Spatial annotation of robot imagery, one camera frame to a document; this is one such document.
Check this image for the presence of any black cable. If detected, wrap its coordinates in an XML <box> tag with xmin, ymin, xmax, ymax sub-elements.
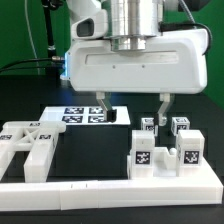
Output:
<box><xmin>0</xmin><ymin>57</ymin><xmax>66</xmax><ymax>75</ymax></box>

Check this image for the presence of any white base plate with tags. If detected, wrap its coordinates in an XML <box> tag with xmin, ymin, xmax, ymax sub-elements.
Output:
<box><xmin>40</xmin><ymin>106</ymin><xmax>130</xmax><ymax>126</ymax></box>

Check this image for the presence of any braided grey cable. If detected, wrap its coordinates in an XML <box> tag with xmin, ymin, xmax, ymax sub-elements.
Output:
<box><xmin>159</xmin><ymin>0</ymin><xmax>213</xmax><ymax>56</ymax></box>

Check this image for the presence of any white chair seat part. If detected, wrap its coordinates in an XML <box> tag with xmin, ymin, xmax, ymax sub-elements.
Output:
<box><xmin>127</xmin><ymin>147</ymin><xmax>179</xmax><ymax>180</ymax></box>

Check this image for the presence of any white U-shaped frame obstacle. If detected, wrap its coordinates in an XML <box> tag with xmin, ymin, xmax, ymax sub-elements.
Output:
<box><xmin>0</xmin><ymin>158</ymin><xmax>223</xmax><ymax>211</ymax></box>

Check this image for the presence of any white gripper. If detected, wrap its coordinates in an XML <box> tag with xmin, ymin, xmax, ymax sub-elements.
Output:
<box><xmin>65</xmin><ymin>29</ymin><xmax>208</xmax><ymax>127</ymax></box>

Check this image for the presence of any white chair back part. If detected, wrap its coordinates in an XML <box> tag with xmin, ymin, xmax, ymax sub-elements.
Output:
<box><xmin>0</xmin><ymin>121</ymin><xmax>66</xmax><ymax>183</ymax></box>

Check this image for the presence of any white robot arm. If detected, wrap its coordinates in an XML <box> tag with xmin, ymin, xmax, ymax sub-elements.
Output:
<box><xmin>61</xmin><ymin>0</ymin><xmax>212</xmax><ymax>126</ymax></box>

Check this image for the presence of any black camera stand pole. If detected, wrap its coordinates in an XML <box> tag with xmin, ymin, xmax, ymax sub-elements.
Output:
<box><xmin>41</xmin><ymin>0</ymin><xmax>63</xmax><ymax>77</ymax></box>

